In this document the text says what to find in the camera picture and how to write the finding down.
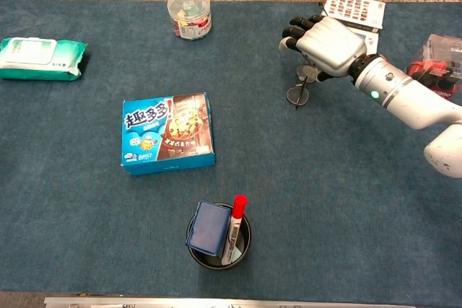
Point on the blue whiteboard eraser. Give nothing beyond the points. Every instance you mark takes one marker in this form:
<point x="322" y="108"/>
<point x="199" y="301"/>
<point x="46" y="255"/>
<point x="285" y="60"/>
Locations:
<point x="209" y="228"/>

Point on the yellow palace picture book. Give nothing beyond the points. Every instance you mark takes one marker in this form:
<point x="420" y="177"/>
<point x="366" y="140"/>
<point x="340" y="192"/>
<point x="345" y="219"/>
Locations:
<point x="371" y="42"/>

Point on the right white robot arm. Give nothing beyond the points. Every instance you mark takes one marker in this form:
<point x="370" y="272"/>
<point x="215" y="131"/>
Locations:
<point x="397" y="88"/>

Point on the aluminium rail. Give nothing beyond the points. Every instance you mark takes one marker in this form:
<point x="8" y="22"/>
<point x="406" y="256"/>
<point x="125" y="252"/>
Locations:
<point x="216" y="302"/>

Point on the green wet wipes pack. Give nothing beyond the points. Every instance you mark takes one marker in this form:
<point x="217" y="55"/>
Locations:
<point x="39" y="59"/>

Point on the black round pen cup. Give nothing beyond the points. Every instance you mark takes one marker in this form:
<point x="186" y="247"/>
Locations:
<point x="216" y="263"/>

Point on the blue cookie box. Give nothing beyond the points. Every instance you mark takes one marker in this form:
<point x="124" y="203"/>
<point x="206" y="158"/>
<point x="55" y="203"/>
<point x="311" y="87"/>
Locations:
<point x="166" y="135"/>

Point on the white box with photo grid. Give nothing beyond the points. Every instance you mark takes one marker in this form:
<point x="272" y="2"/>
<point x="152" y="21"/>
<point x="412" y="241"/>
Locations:
<point x="353" y="6"/>

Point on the red cap marker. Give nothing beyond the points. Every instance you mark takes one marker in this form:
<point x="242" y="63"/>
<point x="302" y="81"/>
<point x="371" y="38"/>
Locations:
<point x="239" y="207"/>

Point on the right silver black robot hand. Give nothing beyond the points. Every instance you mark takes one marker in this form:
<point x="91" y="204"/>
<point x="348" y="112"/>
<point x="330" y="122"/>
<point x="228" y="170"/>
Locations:
<point x="332" y="46"/>

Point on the small pale card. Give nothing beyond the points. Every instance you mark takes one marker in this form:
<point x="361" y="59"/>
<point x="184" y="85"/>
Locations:
<point x="236" y="254"/>

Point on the clear jar with white lid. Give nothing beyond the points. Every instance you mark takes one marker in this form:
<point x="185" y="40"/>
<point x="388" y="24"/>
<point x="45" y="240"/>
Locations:
<point x="189" y="12"/>

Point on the black-framed eyeglasses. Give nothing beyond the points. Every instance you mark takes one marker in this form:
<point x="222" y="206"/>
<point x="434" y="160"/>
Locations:
<point x="297" y="95"/>

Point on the red black packaged box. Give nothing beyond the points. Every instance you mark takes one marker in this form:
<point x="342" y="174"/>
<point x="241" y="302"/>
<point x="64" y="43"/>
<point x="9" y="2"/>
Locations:
<point x="440" y="59"/>

